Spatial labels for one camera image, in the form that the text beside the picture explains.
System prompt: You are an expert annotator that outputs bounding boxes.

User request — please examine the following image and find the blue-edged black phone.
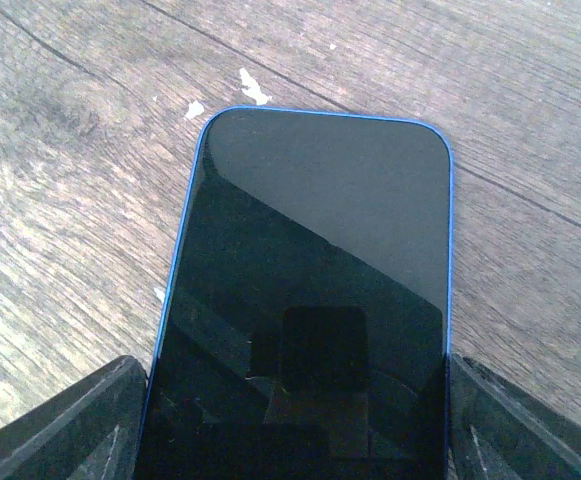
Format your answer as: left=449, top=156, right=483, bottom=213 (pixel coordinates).
left=134, top=107, right=452, bottom=479

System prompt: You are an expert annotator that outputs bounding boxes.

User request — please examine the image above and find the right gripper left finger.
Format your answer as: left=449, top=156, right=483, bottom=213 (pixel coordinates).
left=0, top=356, right=146, bottom=479

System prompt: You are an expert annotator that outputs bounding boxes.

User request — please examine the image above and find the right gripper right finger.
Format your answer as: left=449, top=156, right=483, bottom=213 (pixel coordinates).
left=450, top=354, right=581, bottom=479

